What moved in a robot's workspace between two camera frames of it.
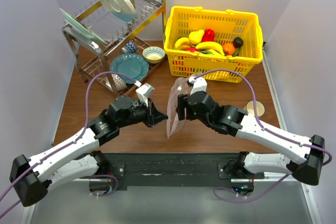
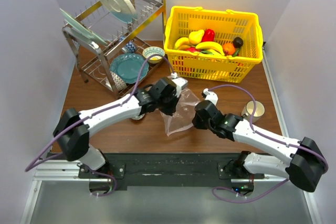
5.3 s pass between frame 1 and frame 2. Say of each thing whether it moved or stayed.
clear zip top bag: moved
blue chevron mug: stayed
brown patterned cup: stayed
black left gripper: moved
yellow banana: stayed
